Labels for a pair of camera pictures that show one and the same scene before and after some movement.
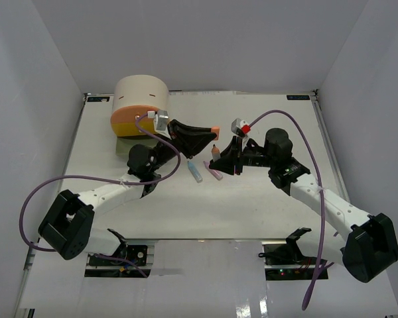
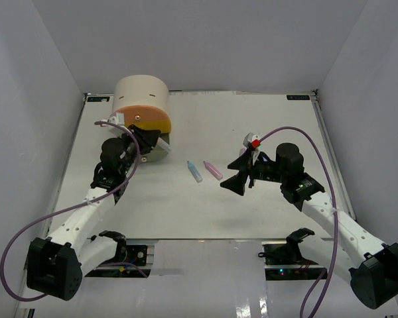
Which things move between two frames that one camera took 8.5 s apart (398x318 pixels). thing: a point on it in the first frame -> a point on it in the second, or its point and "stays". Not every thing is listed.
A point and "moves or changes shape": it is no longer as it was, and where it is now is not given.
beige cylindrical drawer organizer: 140,90 stays
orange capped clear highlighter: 215,153 moves or changes shape
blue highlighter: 194,171 stays
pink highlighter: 216,173 stays
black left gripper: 188,140 -> 146,138
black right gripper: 229,158 -> 243,163
